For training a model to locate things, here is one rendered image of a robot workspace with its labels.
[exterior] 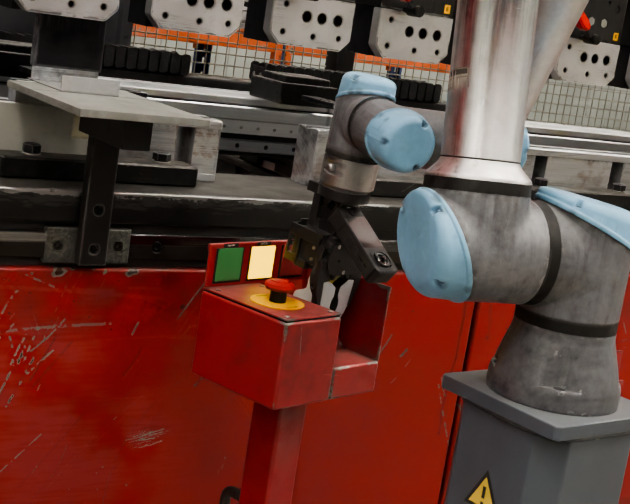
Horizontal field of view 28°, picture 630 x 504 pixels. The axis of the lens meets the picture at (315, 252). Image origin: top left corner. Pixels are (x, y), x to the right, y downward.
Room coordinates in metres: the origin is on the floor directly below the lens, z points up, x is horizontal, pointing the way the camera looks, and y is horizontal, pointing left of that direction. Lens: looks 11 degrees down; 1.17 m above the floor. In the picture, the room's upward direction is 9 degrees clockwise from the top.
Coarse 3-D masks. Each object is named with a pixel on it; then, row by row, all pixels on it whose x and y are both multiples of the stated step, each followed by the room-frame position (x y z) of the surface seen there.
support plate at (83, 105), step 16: (32, 96) 1.65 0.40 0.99; (48, 96) 1.60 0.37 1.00; (64, 96) 1.63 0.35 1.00; (80, 96) 1.66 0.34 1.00; (96, 96) 1.69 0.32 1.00; (128, 96) 1.76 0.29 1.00; (80, 112) 1.52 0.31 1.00; (96, 112) 1.53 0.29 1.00; (112, 112) 1.54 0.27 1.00; (128, 112) 1.56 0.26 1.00; (144, 112) 1.58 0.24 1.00; (160, 112) 1.61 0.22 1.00; (176, 112) 1.65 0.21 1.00
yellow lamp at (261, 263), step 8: (256, 248) 1.67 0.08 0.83; (264, 248) 1.69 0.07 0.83; (272, 248) 1.70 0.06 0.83; (256, 256) 1.68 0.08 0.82; (264, 256) 1.69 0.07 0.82; (272, 256) 1.70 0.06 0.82; (256, 264) 1.68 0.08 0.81; (264, 264) 1.69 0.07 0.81; (272, 264) 1.70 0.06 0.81; (256, 272) 1.68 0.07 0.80; (264, 272) 1.69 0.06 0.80
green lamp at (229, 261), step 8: (232, 248) 1.64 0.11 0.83; (240, 248) 1.65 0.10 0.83; (224, 256) 1.63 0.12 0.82; (232, 256) 1.64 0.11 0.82; (240, 256) 1.65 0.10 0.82; (224, 264) 1.63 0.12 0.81; (232, 264) 1.64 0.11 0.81; (240, 264) 1.65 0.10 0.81; (216, 272) 1.62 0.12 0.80; (224, 272) 1.63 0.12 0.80; (232, 272) 1.64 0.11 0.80; (216, 280) 1.62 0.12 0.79; (224, 280) 1.63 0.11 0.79
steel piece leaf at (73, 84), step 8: (32, 80) 1.77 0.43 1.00; (40, 80) 1.77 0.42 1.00; (64, 80) 1.68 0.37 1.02; (72, 80) 1.69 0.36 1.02; (80, 80) 1.70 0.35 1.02; (88, 80) 1.70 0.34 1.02; (96, 80) 1.71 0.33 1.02; (104, 80) 1.72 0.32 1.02; (112, 80) 1.72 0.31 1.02; (56, 88) 1.69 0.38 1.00; (64, 88) 1.68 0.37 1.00; (72, 88) 1.69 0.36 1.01; (80, 88) 1.70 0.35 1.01; (88, 88) 1.70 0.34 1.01; (96, 88) 1.71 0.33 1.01; (104, 88) 1.72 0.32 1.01; (112, 88) 1.72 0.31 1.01
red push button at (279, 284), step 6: (270, 282) 1.58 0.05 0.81; (276, 282) 1.58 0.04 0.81; (282, 282) 1.59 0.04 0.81; (288, 282) 1.59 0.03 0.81; (270, 288) 1.58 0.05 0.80; (276, 288) 1.58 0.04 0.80; (282, 288) 1.58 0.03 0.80; (288, 288) 1.58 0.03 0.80; (294, 288) 1.59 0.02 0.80; (270, 294) 1.59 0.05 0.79; (276, 294) 1.59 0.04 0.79; (282, 294) 1.59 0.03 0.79; (270, 300) 1.59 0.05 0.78; (276, 300) 1.59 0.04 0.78; (282, 300) 1.59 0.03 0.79
